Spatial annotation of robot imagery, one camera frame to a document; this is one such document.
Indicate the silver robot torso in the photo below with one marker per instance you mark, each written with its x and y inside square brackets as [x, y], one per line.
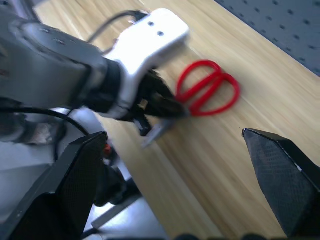
[30, 155]

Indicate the small red button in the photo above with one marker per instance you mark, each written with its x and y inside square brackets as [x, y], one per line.
[107, 149]

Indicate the dark perforated pegboard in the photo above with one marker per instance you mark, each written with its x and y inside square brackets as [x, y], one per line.
[280, 27]

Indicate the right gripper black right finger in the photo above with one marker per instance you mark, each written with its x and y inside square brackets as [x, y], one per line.
[282, 180]

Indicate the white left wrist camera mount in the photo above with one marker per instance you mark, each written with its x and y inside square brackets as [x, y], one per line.
[147, 47]

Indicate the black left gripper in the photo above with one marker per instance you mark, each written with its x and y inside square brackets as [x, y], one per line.
[147, 92]

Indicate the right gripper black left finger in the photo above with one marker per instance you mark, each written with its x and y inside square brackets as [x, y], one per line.
[62, 190]

